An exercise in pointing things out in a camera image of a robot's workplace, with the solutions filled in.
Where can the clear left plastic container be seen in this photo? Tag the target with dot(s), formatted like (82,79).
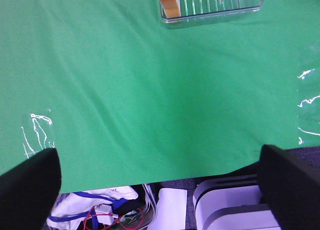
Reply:
(202,12)

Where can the white paper sheet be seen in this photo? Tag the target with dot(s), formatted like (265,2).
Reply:
(172,208)

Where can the white blue cloth bag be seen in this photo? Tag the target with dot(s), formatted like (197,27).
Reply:
(70,209)

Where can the green tablecloth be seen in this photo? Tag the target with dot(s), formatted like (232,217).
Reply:
(135,102)

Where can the leaning white bread slice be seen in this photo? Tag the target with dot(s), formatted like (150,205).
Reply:
(171,8)

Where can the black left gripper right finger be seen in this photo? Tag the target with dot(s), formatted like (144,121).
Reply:
(290,188)

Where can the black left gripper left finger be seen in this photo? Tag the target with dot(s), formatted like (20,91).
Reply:
(29,190)

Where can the clear tape patch left edge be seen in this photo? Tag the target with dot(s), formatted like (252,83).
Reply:
(37,132)

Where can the white grey robot base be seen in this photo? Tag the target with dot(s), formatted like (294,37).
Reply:
(233,202)

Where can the clear tape patch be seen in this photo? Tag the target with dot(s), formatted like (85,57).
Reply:
(308,107)

